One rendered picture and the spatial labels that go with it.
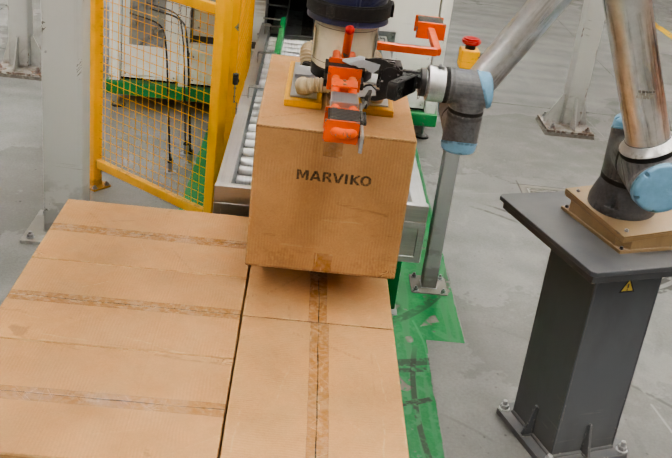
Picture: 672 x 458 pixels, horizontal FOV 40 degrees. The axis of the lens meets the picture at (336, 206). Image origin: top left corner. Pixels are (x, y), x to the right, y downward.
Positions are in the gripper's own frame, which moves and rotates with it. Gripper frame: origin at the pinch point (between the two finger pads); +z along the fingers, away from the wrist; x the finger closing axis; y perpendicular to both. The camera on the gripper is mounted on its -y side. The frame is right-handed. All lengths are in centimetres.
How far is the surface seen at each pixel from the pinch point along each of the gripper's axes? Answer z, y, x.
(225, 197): 30, 53, -60
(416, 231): -33, 53, -66
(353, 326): -10, -13, -63
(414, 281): -46, 113, -117
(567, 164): -150, 273, -118
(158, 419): 34, -59, -62
